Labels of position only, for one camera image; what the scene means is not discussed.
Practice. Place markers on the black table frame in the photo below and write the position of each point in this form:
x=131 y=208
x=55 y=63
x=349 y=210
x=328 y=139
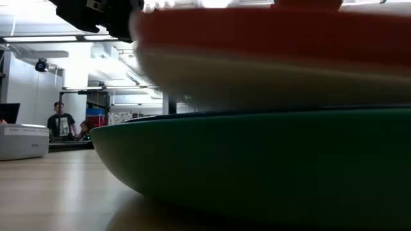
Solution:
x=70 y=147

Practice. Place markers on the black ceiling camera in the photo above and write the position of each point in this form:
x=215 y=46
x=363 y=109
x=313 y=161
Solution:
x=40 y=65

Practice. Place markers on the blue storage bin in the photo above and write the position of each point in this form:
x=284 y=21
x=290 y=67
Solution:
x=95 y=112

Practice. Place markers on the orange plate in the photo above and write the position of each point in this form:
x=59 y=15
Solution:
x=273 y=32

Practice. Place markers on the black metal shelf frame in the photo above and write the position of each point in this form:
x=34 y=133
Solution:
x=83 y=92

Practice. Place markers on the cream plate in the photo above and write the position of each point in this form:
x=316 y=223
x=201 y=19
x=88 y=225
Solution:
x=273 y=83

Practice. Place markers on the large green plate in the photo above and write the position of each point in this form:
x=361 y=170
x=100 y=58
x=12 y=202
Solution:
x=257 y=167

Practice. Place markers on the white printed cloth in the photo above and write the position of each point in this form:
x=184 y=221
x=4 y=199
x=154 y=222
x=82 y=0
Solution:
x=120 y=118

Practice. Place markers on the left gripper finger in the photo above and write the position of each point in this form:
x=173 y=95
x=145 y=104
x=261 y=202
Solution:
x=120 y=19

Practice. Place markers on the person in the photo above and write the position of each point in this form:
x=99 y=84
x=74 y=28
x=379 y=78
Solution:
x=62 y=125
x=85 y=128

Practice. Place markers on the white dish brush holder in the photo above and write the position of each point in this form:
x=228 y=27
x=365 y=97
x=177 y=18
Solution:
x=22 y=144

